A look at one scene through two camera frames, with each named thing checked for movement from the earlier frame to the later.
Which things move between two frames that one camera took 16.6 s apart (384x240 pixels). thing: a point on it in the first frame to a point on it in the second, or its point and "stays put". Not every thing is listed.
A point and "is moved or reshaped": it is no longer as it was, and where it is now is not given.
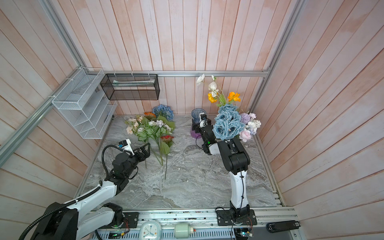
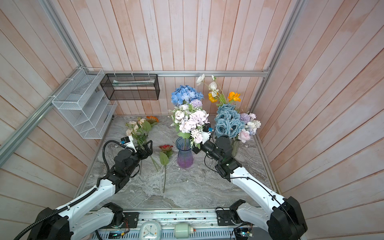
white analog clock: x=150 y=230 stays put
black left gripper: x=146 y=154 stays put
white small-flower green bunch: x=149 y=131 to x=188 y=119
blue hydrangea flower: x=162 y=110 to x=185 y=94
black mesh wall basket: x=131 y=86 stays put
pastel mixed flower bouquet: x=251 y=127 stays put
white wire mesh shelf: x=84 y=102 stays put
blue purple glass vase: x=195 y=115 to x=185 y=157
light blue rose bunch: x=228 y=122 stays put
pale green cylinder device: x=183 y=230 stays put
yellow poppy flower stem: x=232 y=96 stays put
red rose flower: x=166 y=143 is moved or reshaped
